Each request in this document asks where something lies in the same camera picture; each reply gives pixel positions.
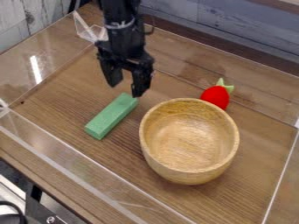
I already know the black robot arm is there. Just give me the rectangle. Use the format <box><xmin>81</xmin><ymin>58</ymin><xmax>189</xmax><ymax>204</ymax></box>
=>
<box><xmin>95</xmin><ymin>0</ymin><xmax>155</xmax><ymax>97</ymax></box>

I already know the red toy strawberry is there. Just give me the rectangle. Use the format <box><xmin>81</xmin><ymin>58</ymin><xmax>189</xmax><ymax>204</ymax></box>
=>
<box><xmin>201</xmin><ymin>78</ymin><xmax>235</xmax><ymax>110</ymax></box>

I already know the clear acrylic corner bracket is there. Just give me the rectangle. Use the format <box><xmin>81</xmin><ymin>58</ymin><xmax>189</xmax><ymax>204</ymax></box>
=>
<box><xmin>73</xmin><ymin>11</ymin><xmax>109</xmax><ymax>44</ymax></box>

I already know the green rectangular block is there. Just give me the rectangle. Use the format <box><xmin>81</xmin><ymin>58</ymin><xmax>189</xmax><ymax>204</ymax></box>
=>
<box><xmin>85</xmin><ymin>93</ymin><xmax>138</xmax><ymax>140</ymax></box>

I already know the brown wooden bowl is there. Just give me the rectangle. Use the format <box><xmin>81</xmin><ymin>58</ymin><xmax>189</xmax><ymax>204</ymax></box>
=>
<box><xmin>139</xmin><ymin>98</ymin><xmax>239</xmax><ymax>185</ymax></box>

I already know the clear acrylic front wall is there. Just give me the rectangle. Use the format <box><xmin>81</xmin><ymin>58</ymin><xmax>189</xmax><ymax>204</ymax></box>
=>
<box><xmin>0</xmin><ymin>99</ymin><xmax>195</xmax><ymax>224</ymax></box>

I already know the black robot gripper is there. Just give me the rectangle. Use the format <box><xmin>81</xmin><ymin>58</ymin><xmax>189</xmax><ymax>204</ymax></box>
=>
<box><xmin>95</xmin><ymin>20</ymin><xmax>155</xmax><ymax>97</ymax></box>

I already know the black clamp under table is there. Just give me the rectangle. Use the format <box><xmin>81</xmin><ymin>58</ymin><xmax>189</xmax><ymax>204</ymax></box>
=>
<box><xmin>0</xmin><ymin>182</ymin><xmax>69</xmax><ymax>224</ymax></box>

